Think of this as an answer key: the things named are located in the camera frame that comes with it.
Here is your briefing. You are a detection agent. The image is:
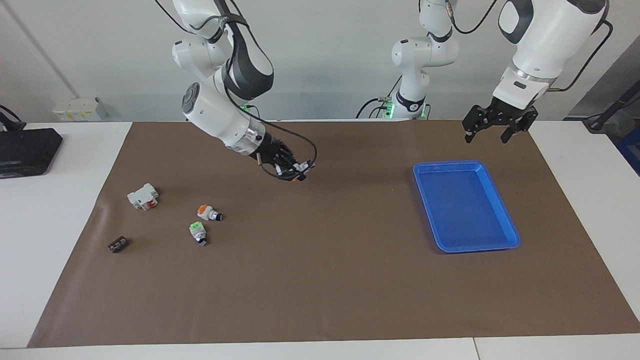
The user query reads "blue plastic tray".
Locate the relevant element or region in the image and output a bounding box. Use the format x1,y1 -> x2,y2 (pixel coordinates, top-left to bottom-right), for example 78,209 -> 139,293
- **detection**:
413,160 -> 522,254

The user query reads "black tripod stand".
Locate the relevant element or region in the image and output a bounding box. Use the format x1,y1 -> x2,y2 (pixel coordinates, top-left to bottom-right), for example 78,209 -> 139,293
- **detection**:
582,80 -> 640,132

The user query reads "brown table mat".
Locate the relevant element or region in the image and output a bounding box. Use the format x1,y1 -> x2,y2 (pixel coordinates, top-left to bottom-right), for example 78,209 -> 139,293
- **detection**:
27,119 -> 640,348

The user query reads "blue crate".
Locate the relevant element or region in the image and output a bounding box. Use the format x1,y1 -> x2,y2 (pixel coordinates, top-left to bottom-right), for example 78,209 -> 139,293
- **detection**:
617,127 -> 640,176

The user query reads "white circuit breaker red lever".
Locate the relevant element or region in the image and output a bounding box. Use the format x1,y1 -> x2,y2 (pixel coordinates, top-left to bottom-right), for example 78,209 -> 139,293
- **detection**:
126,183 -> 160,211

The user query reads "flat black box device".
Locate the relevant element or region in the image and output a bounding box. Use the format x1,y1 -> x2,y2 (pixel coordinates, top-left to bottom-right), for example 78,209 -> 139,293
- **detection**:
0,128 -> 64,179

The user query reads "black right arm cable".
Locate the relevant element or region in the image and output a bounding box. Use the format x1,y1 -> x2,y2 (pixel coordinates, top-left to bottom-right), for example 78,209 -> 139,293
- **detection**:
154,0 -> 319,180

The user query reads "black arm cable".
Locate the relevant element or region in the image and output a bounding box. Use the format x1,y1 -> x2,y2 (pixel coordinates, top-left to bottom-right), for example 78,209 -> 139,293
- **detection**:
445,0 -> 615,94
154,0 -> 319,180

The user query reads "knob switch with orange block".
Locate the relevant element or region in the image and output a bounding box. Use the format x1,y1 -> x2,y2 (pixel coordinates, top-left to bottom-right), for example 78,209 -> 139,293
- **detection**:
197,204 -> 224,222

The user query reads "black left base cable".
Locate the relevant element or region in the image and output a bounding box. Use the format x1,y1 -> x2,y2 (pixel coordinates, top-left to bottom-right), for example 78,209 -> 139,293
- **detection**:
355,75 -> 402,120

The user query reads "knob switch with green block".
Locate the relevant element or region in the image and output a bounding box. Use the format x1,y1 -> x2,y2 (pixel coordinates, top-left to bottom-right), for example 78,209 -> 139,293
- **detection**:
189,221 -> 209,248

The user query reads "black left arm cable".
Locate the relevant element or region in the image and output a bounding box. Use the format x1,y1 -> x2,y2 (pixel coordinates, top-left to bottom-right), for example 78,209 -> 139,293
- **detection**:
445,0 -> 615,94

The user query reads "white wall socket box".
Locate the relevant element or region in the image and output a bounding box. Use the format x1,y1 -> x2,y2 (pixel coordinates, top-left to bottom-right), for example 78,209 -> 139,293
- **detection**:
52,96 -> 107,123

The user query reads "black cable loop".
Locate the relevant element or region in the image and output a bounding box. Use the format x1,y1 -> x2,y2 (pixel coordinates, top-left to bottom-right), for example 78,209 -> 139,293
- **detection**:
0,105 -> 27,132

